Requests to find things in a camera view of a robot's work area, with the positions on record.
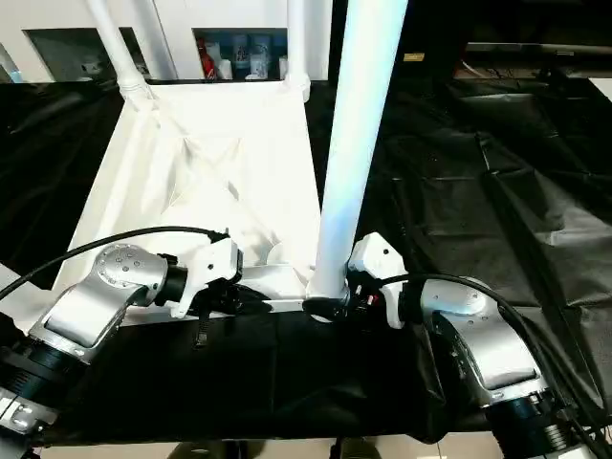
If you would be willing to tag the black metal bar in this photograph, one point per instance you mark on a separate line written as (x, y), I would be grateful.
(535, 48)

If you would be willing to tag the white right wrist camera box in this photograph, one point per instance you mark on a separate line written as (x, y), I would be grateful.
(375, 263)

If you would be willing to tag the white flat panel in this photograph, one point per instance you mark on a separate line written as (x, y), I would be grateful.
(604, 88)

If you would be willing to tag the white plastic table top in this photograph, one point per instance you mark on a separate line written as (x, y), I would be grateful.
(210, 163)

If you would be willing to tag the white cabinet with glass doors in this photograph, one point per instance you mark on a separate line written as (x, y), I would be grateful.
(191, 24)

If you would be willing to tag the black work mat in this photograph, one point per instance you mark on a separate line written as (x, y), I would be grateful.
(478, 172)

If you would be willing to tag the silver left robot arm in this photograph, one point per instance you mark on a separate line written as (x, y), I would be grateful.
(86, 306)

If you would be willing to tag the small yellow tag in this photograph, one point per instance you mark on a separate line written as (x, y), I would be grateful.
(413, 57)

